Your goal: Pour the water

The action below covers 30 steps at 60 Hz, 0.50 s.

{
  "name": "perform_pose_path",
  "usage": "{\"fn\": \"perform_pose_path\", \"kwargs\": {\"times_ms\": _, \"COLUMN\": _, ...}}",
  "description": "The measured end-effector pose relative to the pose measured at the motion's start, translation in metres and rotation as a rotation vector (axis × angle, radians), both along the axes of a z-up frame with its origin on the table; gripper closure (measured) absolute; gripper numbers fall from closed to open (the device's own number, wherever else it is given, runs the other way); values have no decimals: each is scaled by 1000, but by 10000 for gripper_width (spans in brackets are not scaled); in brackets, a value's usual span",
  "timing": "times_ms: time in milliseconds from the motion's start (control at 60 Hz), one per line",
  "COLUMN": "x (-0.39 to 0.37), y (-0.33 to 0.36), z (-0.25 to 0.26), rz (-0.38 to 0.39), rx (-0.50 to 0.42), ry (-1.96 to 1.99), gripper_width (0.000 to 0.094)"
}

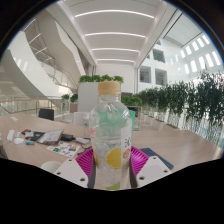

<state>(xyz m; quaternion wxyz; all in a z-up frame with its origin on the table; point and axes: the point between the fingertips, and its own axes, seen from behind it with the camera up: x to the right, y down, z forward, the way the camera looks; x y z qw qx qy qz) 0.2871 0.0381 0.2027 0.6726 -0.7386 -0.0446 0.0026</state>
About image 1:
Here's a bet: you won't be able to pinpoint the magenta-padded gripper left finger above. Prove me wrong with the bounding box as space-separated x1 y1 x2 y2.
52 146 98 190

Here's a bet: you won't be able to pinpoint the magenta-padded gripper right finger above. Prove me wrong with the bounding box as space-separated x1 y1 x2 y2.
128 144 173 190

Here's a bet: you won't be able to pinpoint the clear lemon drink bottle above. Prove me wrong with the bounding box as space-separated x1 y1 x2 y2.
88 80 133 192

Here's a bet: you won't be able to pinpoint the white ceramic mug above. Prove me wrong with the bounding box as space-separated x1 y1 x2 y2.
40 160 63 174

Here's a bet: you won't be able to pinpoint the colourful sticker sheet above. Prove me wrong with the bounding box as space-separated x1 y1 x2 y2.
46 141 81 159

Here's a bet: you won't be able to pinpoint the flat white adapter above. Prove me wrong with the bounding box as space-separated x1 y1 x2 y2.
74 137 91 145

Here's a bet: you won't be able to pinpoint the black power bank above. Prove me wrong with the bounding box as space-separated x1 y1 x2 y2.
60 133 77 142

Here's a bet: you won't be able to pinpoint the open booklet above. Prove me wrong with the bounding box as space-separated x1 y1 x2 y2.
35 129 65 146

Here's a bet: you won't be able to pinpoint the clear shaker bottle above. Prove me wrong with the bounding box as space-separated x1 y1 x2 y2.
82 114 92 138

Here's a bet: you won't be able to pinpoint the green tote bag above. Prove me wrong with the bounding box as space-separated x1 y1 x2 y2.
129 109 137 132

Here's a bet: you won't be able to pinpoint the black chair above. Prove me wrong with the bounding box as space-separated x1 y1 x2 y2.
38 108 55 122

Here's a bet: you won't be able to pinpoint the small planter with greenery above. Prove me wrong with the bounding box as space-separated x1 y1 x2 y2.
120 95 144 118
60 93 79 114

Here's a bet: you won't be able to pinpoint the white charger block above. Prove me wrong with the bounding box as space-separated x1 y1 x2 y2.
6 129 16 143

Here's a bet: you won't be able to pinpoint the large white planter with greenery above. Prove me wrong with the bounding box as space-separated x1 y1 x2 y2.
77 74 125 113

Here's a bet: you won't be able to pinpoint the row of potted trees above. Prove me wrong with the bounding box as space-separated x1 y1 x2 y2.
136 69 224 148

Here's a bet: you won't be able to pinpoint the ceiling light strips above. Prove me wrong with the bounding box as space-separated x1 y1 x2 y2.
73 9 156 64

